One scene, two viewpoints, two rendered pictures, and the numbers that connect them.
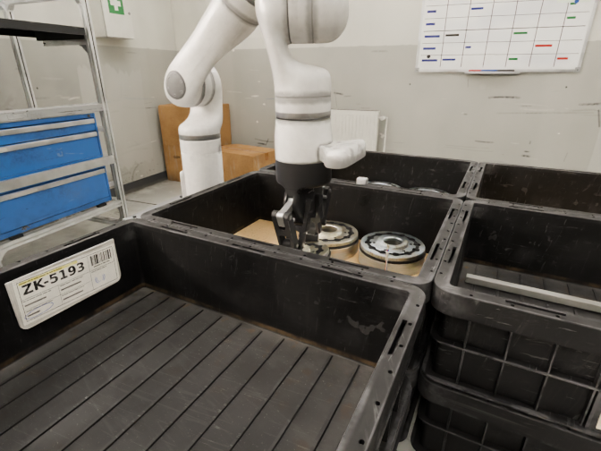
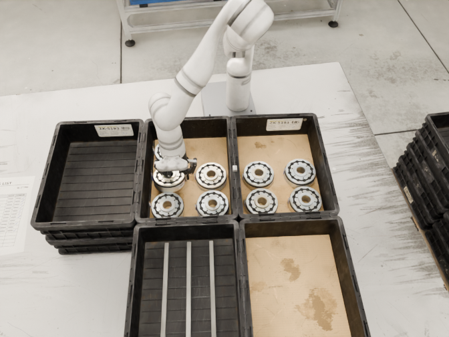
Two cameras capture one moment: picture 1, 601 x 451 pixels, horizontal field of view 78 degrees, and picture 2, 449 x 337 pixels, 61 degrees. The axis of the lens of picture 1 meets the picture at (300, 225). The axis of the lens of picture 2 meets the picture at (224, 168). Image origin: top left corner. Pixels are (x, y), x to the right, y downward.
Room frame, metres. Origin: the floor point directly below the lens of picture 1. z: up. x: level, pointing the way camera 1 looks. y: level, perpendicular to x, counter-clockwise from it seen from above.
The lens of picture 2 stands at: (0.28, -0.66, 1.91)
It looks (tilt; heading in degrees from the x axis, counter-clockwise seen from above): 56 degrees down; 59
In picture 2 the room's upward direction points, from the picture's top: straight up
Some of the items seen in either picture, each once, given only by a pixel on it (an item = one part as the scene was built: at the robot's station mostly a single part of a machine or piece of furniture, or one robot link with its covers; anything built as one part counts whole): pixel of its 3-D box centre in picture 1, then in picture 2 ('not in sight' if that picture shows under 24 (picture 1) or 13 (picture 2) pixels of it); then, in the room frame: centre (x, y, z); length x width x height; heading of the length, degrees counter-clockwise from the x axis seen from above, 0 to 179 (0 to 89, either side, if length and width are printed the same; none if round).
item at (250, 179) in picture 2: not in sight; (258, 173); (0.73, -0.12, 0.86); 0.10 x 0.10 x 0.01
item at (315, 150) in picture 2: (369, 193); (278, 171); (0.79, -0.15, 0.87); 0.40 x 0.30 x 0.11; 62
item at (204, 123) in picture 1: (197, 103); (240, 53); (0.87, 0.23, 1.05); 0.09 x 0.09 x 0.17; 62
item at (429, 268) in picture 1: (309, 214); (187, 166); (0.53, -0.01, 0.92); 0.40 x 0.30 x 0.02; 62
